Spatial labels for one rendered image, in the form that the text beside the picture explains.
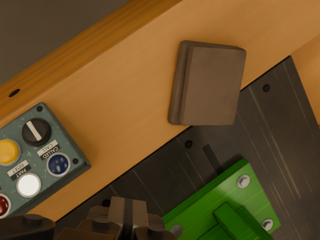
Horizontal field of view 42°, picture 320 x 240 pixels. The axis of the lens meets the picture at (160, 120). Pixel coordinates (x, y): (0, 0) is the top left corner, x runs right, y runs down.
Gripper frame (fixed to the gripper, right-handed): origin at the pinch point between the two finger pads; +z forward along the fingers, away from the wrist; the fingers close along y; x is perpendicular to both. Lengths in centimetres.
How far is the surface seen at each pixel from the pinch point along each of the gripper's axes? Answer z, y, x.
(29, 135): 27.4, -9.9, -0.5
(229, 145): 39.4, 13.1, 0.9
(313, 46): 41.5, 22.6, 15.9
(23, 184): 27.1, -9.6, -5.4
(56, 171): 27.3, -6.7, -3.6
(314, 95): 44, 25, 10
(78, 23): 120, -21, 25
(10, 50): 116, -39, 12
